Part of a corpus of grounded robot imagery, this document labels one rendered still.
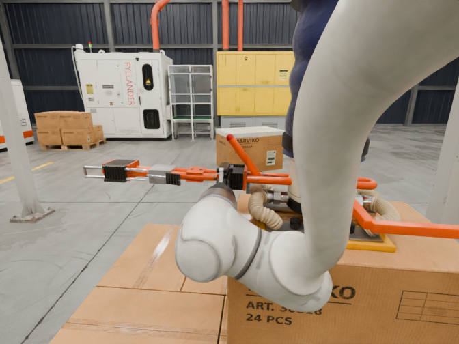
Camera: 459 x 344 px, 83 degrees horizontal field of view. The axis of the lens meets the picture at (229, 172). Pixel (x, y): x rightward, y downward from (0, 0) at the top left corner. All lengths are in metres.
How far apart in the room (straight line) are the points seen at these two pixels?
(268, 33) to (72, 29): 7.54
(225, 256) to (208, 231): 0.05
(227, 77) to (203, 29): 3.89
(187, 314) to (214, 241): 0.82
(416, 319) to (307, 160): 0.65
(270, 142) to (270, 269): 2.26
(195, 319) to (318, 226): 0.92
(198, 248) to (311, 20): 0.54
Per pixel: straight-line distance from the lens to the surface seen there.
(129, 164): 0.84
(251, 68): 7.96
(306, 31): 0.69
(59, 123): 7.67
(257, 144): 2.58
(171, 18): 11.67
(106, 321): 1.26
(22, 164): 3.64
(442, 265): 0.79
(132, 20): 12.03
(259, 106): 7.97
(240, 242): 0.44
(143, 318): 1.22
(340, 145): 0.22
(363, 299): 0.76
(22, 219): 3.75
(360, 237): 0.76
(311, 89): 0.20
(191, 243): 0.40
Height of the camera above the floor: 1.39
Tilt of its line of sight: 17 degrees down
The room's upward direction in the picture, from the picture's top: straight up
